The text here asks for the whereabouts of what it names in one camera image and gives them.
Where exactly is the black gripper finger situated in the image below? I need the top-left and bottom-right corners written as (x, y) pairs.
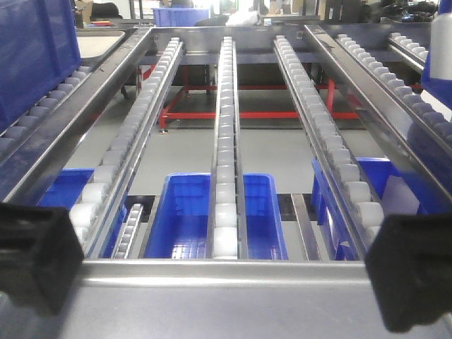
top-left (365, 213), bottom-right (451, 333)
top-left (1, 203), bottom-right (84, 316)

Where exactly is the ribbed silver metal tray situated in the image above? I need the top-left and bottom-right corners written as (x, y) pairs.
top-left (0, 258), bottom-right (452, 339)

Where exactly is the grey tray far left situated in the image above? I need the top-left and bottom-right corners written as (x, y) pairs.
top-left (76, 30), bottom-right (126, 66)

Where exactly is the blue bin lower right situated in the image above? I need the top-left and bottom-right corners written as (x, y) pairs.
top-left (311, 157), bottom-right (451, 261)

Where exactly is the blue bin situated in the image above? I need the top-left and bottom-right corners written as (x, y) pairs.
top-left (311, 157), bottom-right (451, 261)
top-left (37, 168), bottom-right (127, 258)
top-left (1, 1), bottom-right (81, 131)
top-left (143, 172), bottom-right (288, 260)

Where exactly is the blue bin lower left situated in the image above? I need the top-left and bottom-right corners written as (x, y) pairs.
top-left (37, 168), bottom-right (127, 258)

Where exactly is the right white roller track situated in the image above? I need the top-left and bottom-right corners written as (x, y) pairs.
top-left (274, 35), bottom-right (384, 260)

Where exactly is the white roller track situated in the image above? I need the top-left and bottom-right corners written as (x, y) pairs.
top-left (274, 35), bottom-right (384, 260)
top-left (206, 36), bottom-right (249, 260)
top-left (70, 37), bottom-right (184, 258)

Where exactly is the left white roller track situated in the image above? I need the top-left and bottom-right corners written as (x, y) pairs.
top-left (70, 37), bottom-right (184, 258)

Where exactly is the short lower roller track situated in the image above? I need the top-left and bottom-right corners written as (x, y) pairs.
top-left (111, 203), bottom-right (143, 259)

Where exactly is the far left roller track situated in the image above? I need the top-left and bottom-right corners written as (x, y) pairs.
top-left (1, 66), bottom-right (91, 157)

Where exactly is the far right roller track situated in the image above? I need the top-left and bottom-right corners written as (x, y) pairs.
top-left (336, 34), bottom-right (451, 146)

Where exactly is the blue bin lower centre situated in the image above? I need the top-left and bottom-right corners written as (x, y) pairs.
top-left (143, 172), bottom-right (288, 260)

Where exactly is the blue bin right edge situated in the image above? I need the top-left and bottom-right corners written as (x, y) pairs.
top-left (421, 1), bottom-right (451, 109)

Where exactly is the centre white roller track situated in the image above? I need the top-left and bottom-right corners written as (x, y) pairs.
top-left (206, 36), bottom-right (249, 260)

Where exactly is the blue bin upper left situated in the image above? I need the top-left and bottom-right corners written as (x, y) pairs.
top-left (1, 1), bottom-right (81, 131)

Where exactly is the blue bin background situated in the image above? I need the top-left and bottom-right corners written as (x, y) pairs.
top-left (153, 7), bottom-right (210, 27)

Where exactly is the left steel divider rail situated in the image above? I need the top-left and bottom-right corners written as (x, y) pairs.
top-left (1, 28), bottom-right (151, 205)

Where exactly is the steel divider rail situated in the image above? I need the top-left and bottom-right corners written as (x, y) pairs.
top-left (1, 28), bottom-right (151, 205)
top-left (303, 25), bottom-right (451, 207)

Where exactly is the right steel divider rail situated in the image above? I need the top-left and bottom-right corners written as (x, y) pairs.
top-left (303, 25), bottom-right (451, 207)

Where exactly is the red metal cart frame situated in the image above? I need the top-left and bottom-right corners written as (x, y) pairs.
top-left (157, 63), bottom-right (362, 130)

